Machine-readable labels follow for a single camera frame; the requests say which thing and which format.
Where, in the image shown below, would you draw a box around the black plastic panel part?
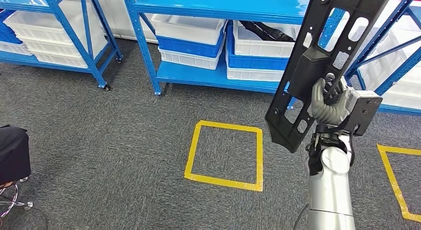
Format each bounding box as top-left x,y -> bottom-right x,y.
265,0 -> 394,154

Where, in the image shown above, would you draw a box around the blue plastic crate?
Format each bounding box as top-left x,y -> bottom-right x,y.
0,9 -> 23,45
155,32 -> 227,59
225,22 -> 291,72

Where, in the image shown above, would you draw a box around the yellow floor tape square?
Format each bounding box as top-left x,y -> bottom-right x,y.
183,120 -> 265,193
376,143 -> 421,223

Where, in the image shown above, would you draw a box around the black parts in crate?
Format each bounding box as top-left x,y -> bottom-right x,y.
241,20 -> 297,43

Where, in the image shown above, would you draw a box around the person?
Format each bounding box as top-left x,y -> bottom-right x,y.
0,125 -> 32,186

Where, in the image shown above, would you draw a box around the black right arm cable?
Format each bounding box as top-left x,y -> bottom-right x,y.
348,131 -> 356,167

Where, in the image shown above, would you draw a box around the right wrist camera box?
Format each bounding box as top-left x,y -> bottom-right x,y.
339,86 -> 384,138

